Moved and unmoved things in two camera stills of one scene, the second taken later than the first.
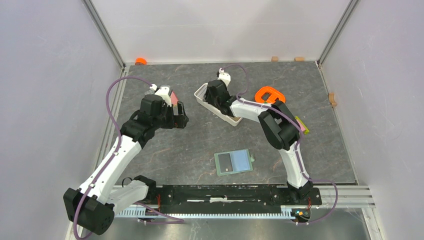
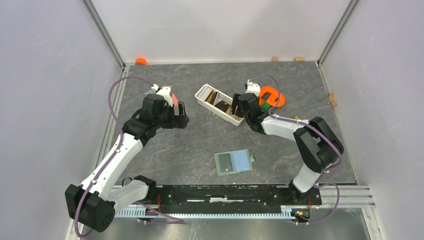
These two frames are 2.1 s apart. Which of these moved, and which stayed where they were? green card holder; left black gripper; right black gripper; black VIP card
Moved: right black gripper
Stayed: green card holder; left black gripper; black VIP card
